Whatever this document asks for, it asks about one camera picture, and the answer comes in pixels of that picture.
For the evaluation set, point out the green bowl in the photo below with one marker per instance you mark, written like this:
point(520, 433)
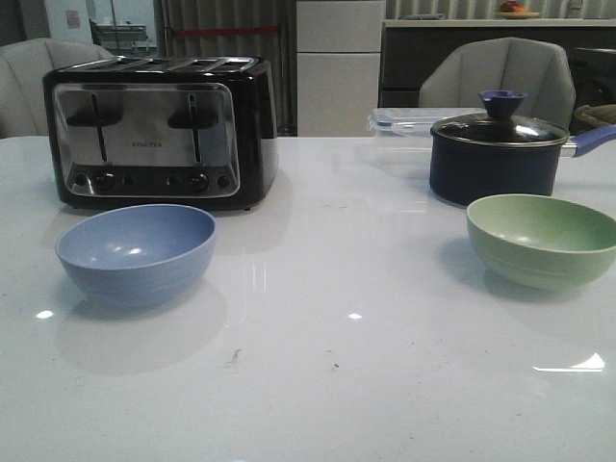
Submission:
point(541, 241)

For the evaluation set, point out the beige cloth at right edge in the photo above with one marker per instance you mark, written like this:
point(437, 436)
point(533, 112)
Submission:
point(588, 117)

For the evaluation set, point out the blue bowl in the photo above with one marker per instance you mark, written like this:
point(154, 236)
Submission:
point(138, 256)

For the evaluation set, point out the grey chair right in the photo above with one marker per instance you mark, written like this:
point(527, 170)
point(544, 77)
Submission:
point(539, 69)

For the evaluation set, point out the fruit bowl on counter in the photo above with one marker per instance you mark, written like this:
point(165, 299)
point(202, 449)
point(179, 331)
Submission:
point(514, 10)

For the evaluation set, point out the glass pot lid blue knob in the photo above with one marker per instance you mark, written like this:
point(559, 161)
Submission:
point(500, 125)

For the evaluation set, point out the black silver four-slot toaster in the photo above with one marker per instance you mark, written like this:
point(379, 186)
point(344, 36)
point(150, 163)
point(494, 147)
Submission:
point(195, 131)

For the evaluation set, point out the white refrigerator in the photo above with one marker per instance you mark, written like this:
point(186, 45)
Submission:
point(338, 48)

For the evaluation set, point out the grey chair left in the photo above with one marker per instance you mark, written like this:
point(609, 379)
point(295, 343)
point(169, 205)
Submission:
point(23, 66)

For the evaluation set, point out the grey chair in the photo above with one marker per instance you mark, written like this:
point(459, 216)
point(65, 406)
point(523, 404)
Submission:
point(539, 69)
point(23, 66)

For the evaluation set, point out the dark blue saucepan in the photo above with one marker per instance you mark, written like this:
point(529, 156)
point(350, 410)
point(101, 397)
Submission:
point(463, 171)

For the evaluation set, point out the clear plastic food container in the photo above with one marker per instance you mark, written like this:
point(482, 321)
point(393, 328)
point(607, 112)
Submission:
point(402, 139)

